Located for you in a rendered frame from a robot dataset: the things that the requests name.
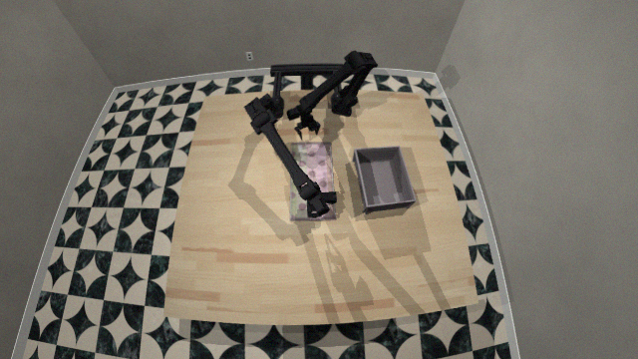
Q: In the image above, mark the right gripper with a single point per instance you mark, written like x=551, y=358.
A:
x=311, y=208

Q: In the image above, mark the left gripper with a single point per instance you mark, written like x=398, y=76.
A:
x=301, y=127

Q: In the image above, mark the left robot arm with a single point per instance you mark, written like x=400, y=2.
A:
x=356, y=67

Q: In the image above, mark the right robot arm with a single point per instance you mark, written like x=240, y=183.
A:
x=263, y=121

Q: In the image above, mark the grey perforated basket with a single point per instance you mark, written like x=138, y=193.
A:
x=385, y=178

